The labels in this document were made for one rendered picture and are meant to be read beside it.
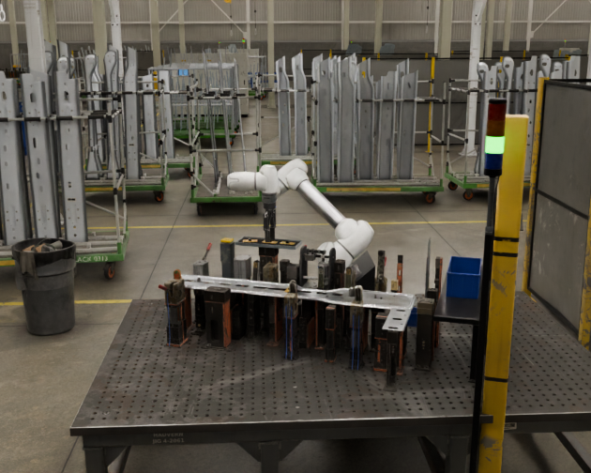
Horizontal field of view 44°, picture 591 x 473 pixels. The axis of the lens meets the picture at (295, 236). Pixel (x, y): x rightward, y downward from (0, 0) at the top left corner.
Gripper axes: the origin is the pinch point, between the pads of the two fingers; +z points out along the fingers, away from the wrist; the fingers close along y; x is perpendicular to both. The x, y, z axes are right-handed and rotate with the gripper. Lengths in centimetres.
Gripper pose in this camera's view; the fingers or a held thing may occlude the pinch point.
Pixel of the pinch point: (269, 236)
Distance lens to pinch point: 422.2
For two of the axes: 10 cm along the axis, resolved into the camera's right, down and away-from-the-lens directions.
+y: -3.6, 2.5, -9.0
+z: 0.1, 9.7, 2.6
